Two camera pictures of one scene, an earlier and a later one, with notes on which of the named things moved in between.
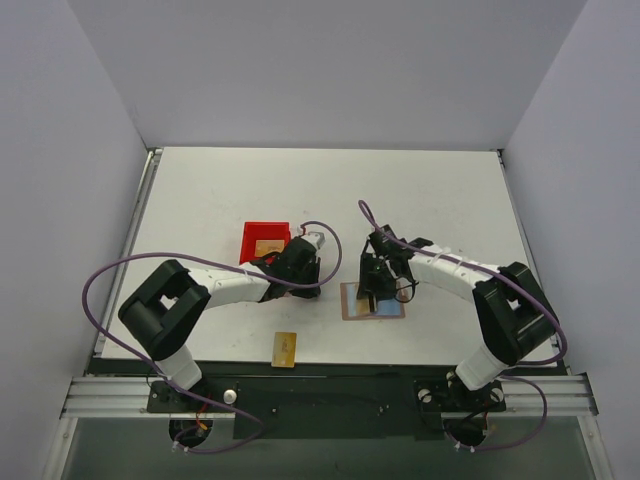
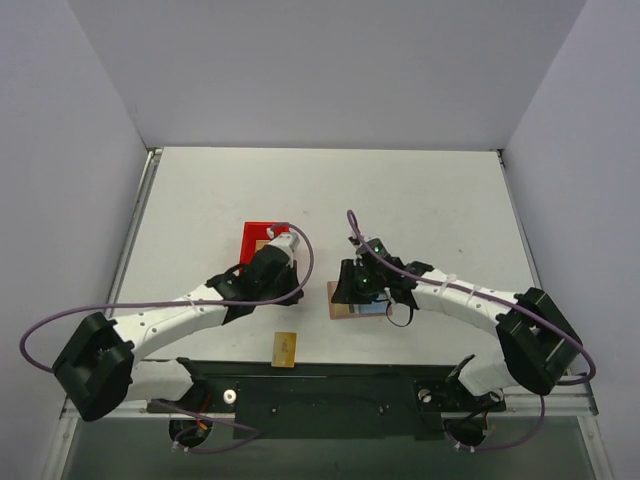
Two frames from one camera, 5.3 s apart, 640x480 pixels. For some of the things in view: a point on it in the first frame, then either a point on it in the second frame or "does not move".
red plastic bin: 253,231 does not move
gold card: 284,349 does not move
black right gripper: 375,282 -> 345,286
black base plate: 329,400 does not move
